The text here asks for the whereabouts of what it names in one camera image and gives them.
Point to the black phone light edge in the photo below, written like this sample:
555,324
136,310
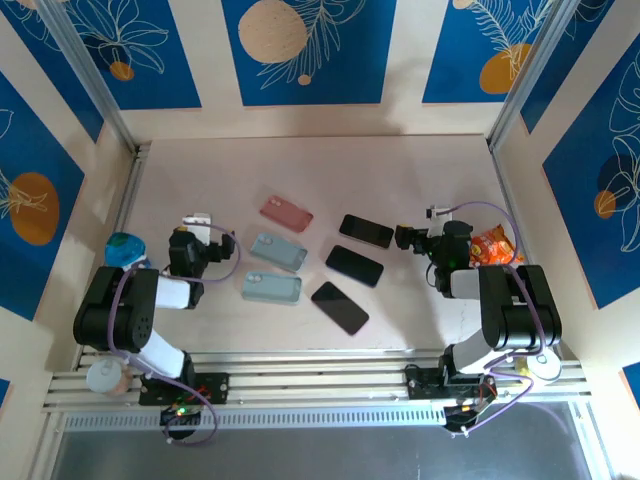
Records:
366,231

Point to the light blue phone case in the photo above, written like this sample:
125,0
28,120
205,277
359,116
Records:
277,252
272,288

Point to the black phone blue edge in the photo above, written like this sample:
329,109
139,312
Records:
354,265

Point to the pink phone case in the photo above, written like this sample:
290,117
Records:
286,214

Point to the black phone pink edge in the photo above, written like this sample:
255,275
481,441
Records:
340,307

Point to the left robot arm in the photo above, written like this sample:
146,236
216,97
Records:
117,310

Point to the orange snack bag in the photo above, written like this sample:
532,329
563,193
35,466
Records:
492,247

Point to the blue plastic cup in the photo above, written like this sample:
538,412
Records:
124,248

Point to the pink drink can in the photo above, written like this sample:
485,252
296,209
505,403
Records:
106,377

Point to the yellow drink can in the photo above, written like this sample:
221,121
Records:
546,369

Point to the grey metal panel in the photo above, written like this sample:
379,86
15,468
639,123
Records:
325,457

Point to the aluminium side rail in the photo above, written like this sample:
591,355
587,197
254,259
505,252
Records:
132,180
510,200

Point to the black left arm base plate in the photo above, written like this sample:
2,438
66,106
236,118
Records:
215,387

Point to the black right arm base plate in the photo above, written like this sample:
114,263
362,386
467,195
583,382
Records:
422,385

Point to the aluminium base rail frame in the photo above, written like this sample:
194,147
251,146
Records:
310,385

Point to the aluminium corner post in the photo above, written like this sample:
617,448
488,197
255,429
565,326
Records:
85,65
530,65

